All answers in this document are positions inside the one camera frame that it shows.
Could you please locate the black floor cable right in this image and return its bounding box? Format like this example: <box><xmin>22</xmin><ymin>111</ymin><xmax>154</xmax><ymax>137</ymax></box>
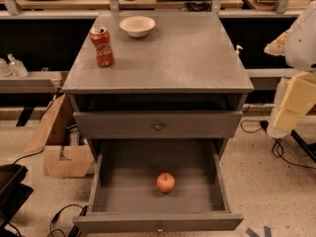
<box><xmin>240</xmin><ymin>118</ymin><xmax>316</xmax><ymax>170</ymax></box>

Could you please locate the white ceramic bowl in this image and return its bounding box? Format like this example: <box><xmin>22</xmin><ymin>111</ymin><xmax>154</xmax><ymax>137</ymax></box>
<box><xmin>119</xmin><ymin>16</ymin><xmax>156</xmax><ymax>38</ymax></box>

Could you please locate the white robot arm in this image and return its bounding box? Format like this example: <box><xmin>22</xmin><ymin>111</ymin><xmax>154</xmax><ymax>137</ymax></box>
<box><xmin>264</xmin><ymin>1</ymin><xmax>316</xmax><ymax>138</ymax></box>

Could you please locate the small white pump bottle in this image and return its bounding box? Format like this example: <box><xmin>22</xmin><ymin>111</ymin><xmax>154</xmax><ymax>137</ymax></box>
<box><xmin>235</xmin><ymin>44</ymin><xmax>243</xmax><ymax>54</ymax></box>

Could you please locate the red apple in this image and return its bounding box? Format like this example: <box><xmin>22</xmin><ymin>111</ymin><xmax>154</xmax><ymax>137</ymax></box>
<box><xmin>156</xmin><ymin>172</ymin><xmax>176</xmax><ymax>194</ymax></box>

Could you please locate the black chair base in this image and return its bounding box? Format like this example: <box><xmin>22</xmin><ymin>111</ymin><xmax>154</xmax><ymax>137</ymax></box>
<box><xmin>0</xmin><ymin>164</ymin><xmax>34</xmax><ymax>237</ymax></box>

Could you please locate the grey wooden drawer cabinet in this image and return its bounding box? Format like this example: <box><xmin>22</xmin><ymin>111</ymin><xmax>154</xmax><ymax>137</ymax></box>
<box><xmin>63</xmin><ymin>11</ymin><xmax>253</xmax><ymax>152</ymax></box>

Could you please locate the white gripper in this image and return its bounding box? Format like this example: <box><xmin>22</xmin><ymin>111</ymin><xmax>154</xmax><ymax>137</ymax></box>
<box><xmin>264</xmin><ymin>31</ymin><xmax>316</xmax><ymax>132</ymax></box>

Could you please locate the black floor cable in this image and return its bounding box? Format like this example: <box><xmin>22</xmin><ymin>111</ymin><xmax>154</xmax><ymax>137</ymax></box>
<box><xmin>240</xmin><ymin>118</ymin><xmax>316</xmax><ymax>170</ymax></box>
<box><xmin>47</xmin><ymin>203</ymin><xmax>89</xmax><ymax>237</ymax></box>

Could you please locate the black stand leg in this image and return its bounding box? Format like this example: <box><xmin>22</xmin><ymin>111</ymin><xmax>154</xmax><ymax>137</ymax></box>
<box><xmin>290</xmin><ymin>130</ymin><xmax>316</xmax><ymax>162</ymax></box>

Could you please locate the open grey middle drawer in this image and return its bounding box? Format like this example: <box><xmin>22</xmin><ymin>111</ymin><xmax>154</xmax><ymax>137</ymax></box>
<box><xmin>73</xmin><ymin>139</ymin><xmax>243</xmax><ymax>234</ymax></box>

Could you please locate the brown cardboard box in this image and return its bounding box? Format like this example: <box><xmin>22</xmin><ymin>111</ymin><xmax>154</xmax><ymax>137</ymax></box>
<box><xmin>24</xmin><ymin>94</ymin><xmax>94</xmax><ymax>178</ymax></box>

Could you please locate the black floor cable left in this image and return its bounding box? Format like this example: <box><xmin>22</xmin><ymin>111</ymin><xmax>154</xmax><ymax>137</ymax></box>
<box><xmin>47</xmin><ymin>203</ymin><xmax>89</xmax><ymax>237</ymax></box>

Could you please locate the red cola can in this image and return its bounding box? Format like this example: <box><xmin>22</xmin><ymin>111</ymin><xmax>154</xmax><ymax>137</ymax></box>
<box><xmin>89</xmin><ymin>27</ymin><xmax>114</xmax><ymax>67</ymax></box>

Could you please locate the closed grey top drawer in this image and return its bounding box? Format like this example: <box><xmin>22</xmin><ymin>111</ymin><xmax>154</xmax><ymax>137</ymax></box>
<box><xmin>73</xmin><ymin>111</ymin><xmax>242</xmax><ymax>139</ymax></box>

